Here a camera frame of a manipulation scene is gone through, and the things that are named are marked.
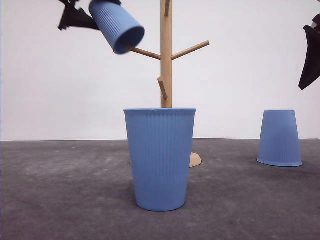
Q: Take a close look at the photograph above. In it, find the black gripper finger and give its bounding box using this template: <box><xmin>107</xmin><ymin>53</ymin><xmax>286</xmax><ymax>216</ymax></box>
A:
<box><xmin>299</xmin><ymin>14</ymin><xmax>320</xmax><ymax>90</ymax></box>
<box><xmin>58</xmin><ymin>0</ymin><xmax>100</xmax><ymax>31</ymax></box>

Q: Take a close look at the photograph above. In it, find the wooden cup tree stand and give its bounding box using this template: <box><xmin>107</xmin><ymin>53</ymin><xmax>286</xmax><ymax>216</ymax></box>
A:
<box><xmin>125</xmin><ymin>0</ymin><xmax>210</xmax><ymax>168</ymax></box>

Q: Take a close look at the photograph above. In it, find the blue ribbed cup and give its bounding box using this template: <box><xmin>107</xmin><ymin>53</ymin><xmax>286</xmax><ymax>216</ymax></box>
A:
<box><xmin>89</xmin><ymin>0</ymin><xmax>146</xmax><ymax>54</ymax></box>
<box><xmin>256</xmin><ymin>110</ymin><xmax>303</xmax><ymax>167</ymax></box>
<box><xmin>124</xmin><ymin>107</ymin><xmax>197</xmax><ymax>212</ymax></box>

